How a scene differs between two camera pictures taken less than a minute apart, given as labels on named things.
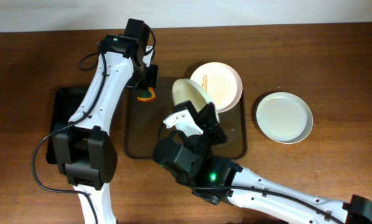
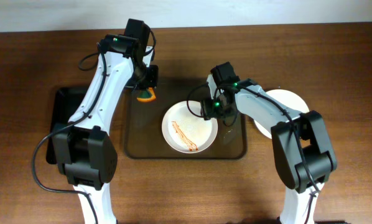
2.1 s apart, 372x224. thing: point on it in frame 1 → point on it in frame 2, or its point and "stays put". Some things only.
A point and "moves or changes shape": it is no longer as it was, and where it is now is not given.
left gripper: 152,76 stays put
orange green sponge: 147,95 stays put
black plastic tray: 65,102 stays put
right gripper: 206,121 → 206,110
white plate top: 222,83 moves or changes shape
